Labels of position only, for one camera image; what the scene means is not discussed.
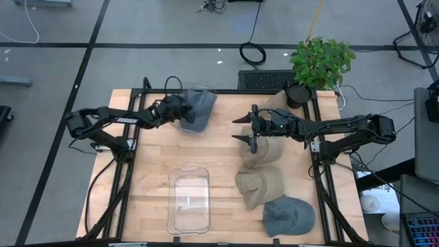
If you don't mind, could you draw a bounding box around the white floor cable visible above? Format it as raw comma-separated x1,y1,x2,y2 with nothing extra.
0,0,40,45

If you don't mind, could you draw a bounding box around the black metal table frame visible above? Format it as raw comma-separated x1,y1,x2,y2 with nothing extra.
82,77,368,247

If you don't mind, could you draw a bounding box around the grey flat platform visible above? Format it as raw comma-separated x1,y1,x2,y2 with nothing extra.
12,0,73,9

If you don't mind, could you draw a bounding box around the blue baseball cap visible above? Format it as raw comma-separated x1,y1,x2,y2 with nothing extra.
262,194,316,238
178,87,218,134

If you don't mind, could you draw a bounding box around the grey floor bar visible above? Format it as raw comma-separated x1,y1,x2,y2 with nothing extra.
0,75,33,88

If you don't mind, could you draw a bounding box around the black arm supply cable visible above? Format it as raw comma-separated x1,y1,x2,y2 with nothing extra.
84,158,119,236

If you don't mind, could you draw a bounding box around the laptop with rainbow keyboard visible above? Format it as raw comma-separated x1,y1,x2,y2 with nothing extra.
399,174,439,247

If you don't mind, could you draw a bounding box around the yellow cord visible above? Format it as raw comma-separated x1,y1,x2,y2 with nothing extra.
306,0,325,41

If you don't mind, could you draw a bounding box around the black floor grille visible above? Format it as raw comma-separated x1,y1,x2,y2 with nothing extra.
237,69,296,92

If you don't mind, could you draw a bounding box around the black plant pot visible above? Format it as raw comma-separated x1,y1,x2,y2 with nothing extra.
283,82,312,110

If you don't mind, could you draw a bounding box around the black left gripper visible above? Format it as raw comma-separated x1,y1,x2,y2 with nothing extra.
152,93,197,125

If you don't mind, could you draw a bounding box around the thin black floor cable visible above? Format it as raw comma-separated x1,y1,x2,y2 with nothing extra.
339,84,416,104

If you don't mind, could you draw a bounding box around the beige baseball cap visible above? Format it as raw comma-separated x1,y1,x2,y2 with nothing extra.
239,126,285,169
235,166,286,211
265,91,292,113

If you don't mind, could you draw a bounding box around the black beam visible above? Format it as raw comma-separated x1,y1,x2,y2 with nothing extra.
355,158,416,192

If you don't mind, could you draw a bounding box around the black object on desk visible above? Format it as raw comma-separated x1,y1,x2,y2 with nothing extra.
425,79,439,124

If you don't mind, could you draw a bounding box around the clear plastic bin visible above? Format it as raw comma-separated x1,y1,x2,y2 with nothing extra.
169,84,217,137
166,167,211,236

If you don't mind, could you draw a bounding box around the tangled black cable bundle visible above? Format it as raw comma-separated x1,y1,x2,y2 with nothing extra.
197,0,228,14

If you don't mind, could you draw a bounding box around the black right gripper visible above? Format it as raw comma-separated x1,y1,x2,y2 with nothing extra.
230,104,296,155

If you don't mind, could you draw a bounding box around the black floor object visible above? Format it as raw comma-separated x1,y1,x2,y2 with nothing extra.
0,105,14,132

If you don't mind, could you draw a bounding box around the black floor fan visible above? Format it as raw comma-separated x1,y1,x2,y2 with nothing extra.
392,0,439,69

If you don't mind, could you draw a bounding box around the white bag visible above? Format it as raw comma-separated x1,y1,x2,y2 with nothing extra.
356,171,401,215

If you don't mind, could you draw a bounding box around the grey desk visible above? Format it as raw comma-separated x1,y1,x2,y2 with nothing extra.
413,87,439,183

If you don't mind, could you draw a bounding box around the coiled black floor cable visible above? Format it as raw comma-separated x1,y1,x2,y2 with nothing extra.
239,1,268,67

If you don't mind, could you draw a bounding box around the green leafy potted plant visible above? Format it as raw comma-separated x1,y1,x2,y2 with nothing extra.
289,36,357,91

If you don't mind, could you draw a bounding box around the white looped cable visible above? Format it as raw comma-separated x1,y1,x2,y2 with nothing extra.
334,84,348,112

